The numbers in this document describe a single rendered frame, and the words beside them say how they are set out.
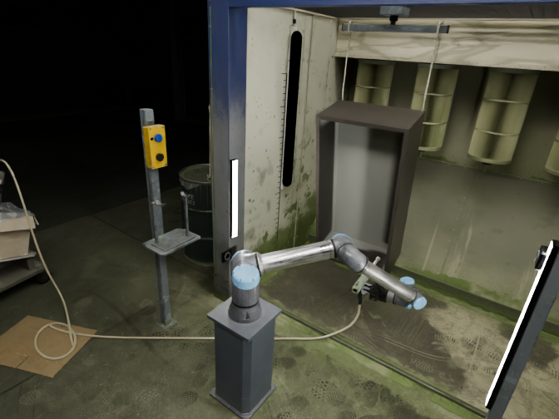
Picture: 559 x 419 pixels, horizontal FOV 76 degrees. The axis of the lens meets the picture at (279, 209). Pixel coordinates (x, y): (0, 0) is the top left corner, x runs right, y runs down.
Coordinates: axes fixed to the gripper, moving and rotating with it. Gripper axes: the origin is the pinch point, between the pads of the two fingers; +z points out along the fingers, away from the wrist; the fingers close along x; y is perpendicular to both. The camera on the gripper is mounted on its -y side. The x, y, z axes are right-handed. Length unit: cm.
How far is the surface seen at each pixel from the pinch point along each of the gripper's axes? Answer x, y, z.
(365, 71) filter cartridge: 131, -136, 51
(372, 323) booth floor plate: 20, 48, -6
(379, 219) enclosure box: 54, -27, 5
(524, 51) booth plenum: 118, -150, -68
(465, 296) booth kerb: 93, 48, -65
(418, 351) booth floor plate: 11, 50, -44
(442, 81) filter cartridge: 127, -128, -16
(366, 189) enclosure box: 51, -52, 17
